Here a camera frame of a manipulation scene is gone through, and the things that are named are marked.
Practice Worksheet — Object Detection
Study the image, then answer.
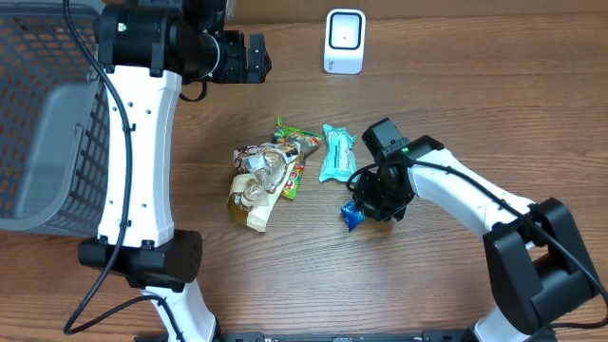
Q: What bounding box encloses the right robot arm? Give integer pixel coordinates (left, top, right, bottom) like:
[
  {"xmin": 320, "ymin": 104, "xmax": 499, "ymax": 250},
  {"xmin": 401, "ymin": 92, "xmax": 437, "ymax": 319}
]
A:
[{"xmin": 347, "ymin": 119, "xmax": 607, "ymax": 341}]

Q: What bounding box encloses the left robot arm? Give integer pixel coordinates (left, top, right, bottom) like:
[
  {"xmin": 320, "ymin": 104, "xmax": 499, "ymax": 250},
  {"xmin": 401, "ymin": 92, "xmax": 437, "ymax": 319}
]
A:
[{"xmin": 78, "ymin": 0, "xmax": 272, "ymax": 341}]

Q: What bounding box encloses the teal snack packet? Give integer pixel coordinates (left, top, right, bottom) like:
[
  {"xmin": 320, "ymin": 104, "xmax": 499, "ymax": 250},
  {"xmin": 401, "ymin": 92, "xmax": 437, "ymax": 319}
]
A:
[{"xmin": 319, "ymin": 124, "xmax": 357, "ymax": 182}]

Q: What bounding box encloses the grey plastic mesh basket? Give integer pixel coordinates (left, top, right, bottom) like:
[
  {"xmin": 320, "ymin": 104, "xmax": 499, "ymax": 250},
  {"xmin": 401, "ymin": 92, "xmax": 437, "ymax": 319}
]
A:
[{"xmin": 1, "ymin": 1, "xmax": 109, "ymax": 237}]

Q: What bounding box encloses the brown clear snack bag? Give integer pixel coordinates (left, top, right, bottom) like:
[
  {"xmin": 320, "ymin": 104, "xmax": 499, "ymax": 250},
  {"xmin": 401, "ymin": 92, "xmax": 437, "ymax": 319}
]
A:
[{"xmin": 227, "ymin": 142, "xmax": 301, "ymax": 233}]

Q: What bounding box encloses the white barcode scanner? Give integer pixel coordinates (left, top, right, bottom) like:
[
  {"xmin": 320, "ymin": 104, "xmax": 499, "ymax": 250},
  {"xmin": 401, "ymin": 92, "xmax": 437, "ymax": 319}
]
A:
[{"xmin": 323, "ymin": 9, "xmax": 367, "ymax": 75}]

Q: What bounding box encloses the green Haribo gummy bag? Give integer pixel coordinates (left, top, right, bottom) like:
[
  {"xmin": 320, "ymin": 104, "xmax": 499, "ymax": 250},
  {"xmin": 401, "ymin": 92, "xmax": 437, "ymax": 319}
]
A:
[{"xmin": 273, "ymin": 117, "xmax": 325, "ymax": 201}]

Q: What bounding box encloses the blue Oreo cookie pack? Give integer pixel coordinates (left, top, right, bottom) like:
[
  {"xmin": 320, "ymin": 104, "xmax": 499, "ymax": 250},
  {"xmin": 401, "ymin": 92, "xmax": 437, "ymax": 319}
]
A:
[{"xmin": 341, "ymin": 199, "xmax": 366, "ymax": 232}]

